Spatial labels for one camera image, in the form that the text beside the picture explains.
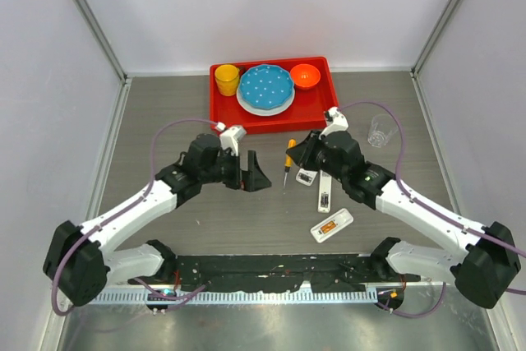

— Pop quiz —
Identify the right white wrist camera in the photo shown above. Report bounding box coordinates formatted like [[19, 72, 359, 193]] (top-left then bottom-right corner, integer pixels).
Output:
[[320, 107, 348, 139]]

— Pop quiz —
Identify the blue dotted plate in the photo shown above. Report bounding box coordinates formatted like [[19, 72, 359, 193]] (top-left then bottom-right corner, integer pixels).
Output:
[[238, 64, 295, 111]]

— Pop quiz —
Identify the yellow handle screwdriver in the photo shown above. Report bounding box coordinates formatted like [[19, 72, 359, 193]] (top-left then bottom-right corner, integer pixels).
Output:
[[283, 139, 297, 187]]

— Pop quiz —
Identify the orange bowl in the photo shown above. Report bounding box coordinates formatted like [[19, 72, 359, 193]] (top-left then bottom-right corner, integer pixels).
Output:
[[290, 63, 321, 90]]

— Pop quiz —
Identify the white plate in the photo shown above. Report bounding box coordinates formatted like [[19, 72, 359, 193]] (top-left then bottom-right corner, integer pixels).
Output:
[[236, 91, 295, 117]]

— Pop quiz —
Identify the slim white remote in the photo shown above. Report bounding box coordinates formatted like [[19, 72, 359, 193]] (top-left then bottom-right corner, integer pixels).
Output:
[[317, 171, 332, 213]]

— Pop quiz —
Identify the white slotted cable duct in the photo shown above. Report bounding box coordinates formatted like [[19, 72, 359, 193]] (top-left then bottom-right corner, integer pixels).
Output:
[[90, 285, 378, 307]]

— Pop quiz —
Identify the right aluminium frame post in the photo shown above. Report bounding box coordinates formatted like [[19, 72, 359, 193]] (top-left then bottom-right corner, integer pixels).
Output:
[[410, 0, 463, 78]]

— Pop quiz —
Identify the clear plastic cup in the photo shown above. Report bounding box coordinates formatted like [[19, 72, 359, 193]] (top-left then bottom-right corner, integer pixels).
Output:
[[367, 114, 399, 148]]

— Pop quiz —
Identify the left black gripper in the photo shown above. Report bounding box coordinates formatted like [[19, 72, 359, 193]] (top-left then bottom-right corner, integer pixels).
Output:
[[201, 147, 271, 192]]

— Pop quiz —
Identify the red plastic tray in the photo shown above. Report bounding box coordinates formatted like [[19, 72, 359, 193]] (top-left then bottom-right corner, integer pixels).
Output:
[[210, 56, 339, 134]]

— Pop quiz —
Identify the aluminium frame post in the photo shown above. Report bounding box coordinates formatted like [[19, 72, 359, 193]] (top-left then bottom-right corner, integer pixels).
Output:
[[72, 0, 127, 84], [410, 0, 463, 78]]

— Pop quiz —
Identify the yellow cup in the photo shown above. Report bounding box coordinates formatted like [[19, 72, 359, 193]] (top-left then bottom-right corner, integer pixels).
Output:
[[214, 64, 240, 97]]

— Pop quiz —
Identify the left aluminium frame post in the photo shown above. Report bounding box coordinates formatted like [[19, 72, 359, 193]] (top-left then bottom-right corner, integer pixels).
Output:
[[72, 0, 127, 84]]

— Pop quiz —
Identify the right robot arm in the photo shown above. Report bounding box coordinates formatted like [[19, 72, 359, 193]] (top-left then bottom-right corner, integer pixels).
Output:
[[287, 131, 521, 309]]

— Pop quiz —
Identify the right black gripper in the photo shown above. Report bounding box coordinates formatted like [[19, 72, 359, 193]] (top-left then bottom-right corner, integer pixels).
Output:
[[287, 129, 347, 183]]

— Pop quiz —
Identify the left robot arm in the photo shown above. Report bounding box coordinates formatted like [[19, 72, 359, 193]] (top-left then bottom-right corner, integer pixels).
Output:
[[43, 126, 272, 307]]

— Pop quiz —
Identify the white remote orange battery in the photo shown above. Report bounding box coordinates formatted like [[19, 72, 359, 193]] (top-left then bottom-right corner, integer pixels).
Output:
[[310, 208, 354, 243]]

